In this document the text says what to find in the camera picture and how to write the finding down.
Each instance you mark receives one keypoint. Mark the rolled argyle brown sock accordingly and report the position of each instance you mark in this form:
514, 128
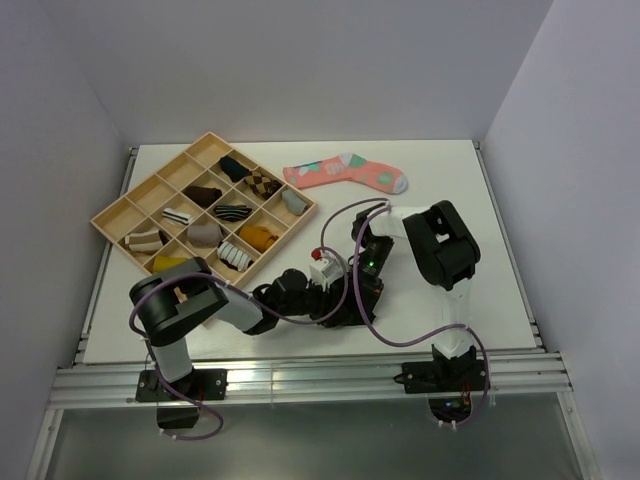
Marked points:
262, 185

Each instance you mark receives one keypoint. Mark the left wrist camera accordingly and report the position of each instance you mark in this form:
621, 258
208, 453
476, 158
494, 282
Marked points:
326, 268

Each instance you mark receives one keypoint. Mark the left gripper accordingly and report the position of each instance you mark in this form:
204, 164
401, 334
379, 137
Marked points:
323, 298

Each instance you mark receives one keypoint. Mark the rolled mustard sock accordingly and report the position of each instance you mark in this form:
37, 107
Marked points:
258, 237

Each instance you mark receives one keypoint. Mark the rolled brown white sock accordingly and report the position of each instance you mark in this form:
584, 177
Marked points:
148, 242

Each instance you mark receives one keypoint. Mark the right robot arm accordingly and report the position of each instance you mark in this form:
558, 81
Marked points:
446, 255

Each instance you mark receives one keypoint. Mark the rolled beige sock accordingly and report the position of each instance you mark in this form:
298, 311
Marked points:
204, 235

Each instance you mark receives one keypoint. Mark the wooden compartment tray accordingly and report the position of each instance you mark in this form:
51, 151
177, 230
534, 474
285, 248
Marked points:
139, 209

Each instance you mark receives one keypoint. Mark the rolled white striped sock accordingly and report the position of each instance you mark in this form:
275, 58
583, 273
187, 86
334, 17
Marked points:
234, 257

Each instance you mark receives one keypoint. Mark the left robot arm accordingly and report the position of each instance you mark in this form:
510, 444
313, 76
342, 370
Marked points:
172, 303

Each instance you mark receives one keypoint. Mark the mustard yellow sock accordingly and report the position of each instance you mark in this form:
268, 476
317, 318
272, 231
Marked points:
162, 263

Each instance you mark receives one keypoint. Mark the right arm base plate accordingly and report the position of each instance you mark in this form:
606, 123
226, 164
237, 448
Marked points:
442, 376

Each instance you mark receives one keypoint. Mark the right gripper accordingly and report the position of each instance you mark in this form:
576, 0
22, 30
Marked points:
365, 280

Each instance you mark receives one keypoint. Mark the pink patterned sock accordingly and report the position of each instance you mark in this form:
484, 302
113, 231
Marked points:
347, 167

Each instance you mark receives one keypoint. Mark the rolled dark brown sock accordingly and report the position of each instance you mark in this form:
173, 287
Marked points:
204, 197

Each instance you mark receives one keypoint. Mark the rolled black striped sock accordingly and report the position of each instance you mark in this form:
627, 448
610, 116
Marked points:
232, 213

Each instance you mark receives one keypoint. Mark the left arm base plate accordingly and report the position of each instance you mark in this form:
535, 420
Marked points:
200, 384

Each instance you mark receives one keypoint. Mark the rolled dark navy sock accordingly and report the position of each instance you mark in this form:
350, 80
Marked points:
233, 169

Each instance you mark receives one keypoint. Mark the rolled white black sock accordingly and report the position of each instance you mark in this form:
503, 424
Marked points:
176, 217

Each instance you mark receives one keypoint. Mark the aluminium frame rail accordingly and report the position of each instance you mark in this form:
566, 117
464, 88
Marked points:
347, 378

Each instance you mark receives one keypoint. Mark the rolled grey sock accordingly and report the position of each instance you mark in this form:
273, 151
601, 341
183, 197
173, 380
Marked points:
293, 203

